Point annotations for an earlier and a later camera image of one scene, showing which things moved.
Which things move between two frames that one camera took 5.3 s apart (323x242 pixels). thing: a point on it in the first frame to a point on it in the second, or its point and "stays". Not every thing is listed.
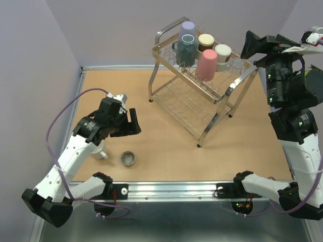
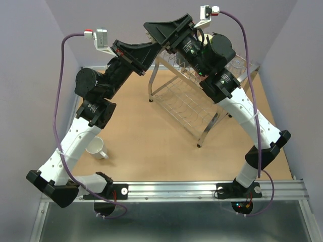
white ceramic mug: (100, 152) stays
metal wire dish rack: (192, 104) stays
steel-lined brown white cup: (205, 42) stays
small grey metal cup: (127, 158) to (151, 38)
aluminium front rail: (167, 191) stays
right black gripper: (254, 43) to (164, 31)
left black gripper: (131, 128) to (125, 52)
